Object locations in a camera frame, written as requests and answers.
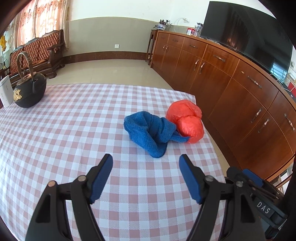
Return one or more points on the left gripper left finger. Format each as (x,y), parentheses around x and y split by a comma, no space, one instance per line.
(50,220)

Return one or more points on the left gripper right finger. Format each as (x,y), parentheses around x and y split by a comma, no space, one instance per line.
(241,220)

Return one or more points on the brown wooden sideboard cabinet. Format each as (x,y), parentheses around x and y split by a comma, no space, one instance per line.
(248,114)

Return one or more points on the red plastic bag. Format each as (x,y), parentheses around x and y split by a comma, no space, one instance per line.
(187,117)

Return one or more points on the blue knitted cloth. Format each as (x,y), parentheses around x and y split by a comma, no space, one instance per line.
(152,133)

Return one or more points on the black iron teapot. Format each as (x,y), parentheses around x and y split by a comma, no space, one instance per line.
(30,88)

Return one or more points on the pink checkered tablecloth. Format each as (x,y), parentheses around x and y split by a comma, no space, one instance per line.
(70,130)

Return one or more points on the white box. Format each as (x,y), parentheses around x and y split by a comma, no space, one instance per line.
(6,92)

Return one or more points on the wooden sofa red cushions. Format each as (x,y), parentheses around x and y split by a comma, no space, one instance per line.
(46,54)

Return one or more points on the black television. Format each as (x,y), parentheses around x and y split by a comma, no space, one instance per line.
(254,34)

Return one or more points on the small wooden side table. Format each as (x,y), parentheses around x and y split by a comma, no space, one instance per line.
(148,56)

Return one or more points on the red white can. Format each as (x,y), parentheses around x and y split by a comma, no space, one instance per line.
(190,31)

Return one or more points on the patterned pink curtain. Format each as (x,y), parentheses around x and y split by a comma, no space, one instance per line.
(38,18)

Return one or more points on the potted plant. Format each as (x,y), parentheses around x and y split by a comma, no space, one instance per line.
(163,25)

